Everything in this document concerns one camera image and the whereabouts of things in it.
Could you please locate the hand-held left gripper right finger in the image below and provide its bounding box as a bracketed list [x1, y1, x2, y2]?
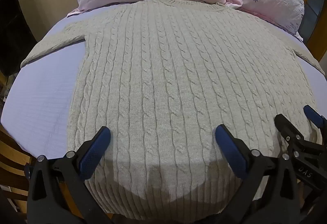
[215, 124, 301, 224]

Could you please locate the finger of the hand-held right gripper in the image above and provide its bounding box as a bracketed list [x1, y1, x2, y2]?
[303, 106, 327, 129]
[274, 113, 304, 157]

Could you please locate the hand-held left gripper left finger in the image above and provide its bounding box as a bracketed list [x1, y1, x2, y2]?
[27, 126, 114, 224]

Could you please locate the beige cable knit sweater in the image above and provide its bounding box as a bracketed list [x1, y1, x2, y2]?
[21, 0, 325, 214]

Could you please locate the wooden headboard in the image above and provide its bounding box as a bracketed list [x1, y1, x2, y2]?
[278, 0, 327, 67]

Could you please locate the lavender bed sheet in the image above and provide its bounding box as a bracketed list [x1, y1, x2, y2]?
[0, 2, 327, 160]

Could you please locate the wooden bed frame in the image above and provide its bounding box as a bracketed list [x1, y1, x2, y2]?
[0, 124, 80, 215]

